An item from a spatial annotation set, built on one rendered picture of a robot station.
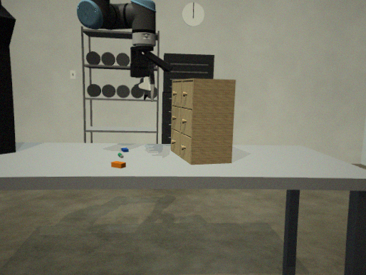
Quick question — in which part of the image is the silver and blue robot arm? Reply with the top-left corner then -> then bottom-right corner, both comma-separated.
77,0 -> 172,72

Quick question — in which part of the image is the light wooden chest of drawers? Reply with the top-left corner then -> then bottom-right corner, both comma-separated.
171,78 -> 236,165

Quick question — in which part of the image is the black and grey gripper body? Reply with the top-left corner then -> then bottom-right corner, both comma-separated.
130,46 -> 154,78

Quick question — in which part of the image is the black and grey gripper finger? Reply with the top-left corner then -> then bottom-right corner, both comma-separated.
139,67 -> 155,101
134,78 -> 148,100

